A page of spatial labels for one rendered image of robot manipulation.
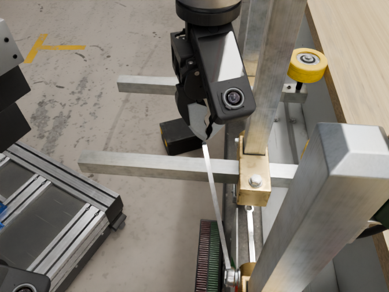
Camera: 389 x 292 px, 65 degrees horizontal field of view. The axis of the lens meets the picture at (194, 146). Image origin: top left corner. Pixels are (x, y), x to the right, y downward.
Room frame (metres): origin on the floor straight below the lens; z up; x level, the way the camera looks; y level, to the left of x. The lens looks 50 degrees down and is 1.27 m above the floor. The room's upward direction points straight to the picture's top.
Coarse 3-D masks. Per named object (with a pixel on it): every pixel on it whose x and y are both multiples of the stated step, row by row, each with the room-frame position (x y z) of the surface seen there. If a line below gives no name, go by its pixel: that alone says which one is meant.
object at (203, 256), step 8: (208, 224) 0.28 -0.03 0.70; (208, 232) 0.26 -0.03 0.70; (200, 240) 0.24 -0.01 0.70; (208, 240) 0.24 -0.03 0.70; (200, 248) 0.23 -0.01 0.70; (208, 248) 0.23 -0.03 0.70; (200, 256) 0.21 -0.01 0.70; (200, 264) 0.20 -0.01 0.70; (200, 272) 0.18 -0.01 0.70; (200, 280) 0.17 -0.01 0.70; (200, 288) 0.16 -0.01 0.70
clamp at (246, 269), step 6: (246, 264) 0.14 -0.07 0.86; (252, 264) 0.14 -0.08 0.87; (240, 270) 0.14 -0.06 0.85; (246, 270) 0.13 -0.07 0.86; (252, 270) 0.13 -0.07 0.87; (240, 276) 0.13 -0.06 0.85; (246, 276) 0.12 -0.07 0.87; (240, 282) 0.12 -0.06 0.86; (246, 282) 0.12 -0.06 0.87; (240, 288) 0.11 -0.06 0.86; (246, 288) 0.11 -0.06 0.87
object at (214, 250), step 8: (216, 224) 0.28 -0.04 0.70; (216, 232) 0.26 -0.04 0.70; (216, 240) 0.24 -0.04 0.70; (216, 248) 0.23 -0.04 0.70; (216, 256) 0.21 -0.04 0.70; (216, 264) 0.20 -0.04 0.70; (208, 272) 0.18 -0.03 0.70; (216, 272) 0.18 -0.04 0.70; (208, 280) 0.17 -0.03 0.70; (216, 280) 0.17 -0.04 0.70; (208, 288) 0.16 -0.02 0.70; (216, 288) 0.16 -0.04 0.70
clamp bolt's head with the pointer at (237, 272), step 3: (225, 270) 0.14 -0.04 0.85; (237, 270) 0.14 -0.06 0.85; (225, 273) 0.13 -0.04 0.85; (237, 273) 0.14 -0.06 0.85; (225, 276) 0.13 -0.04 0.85; (237, 276) 0.13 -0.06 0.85; (225, 279) 0.13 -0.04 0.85; (237, 279) 0.13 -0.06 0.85; (225, 282) 0.12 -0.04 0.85; (237, 282) 0.12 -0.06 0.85; (234, 285) 0.12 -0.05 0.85; (237, 285) 0.12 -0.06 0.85; (237, 288) 0.12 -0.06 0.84; (234, 291) 0.12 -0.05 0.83; (237, 291) 0.11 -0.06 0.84
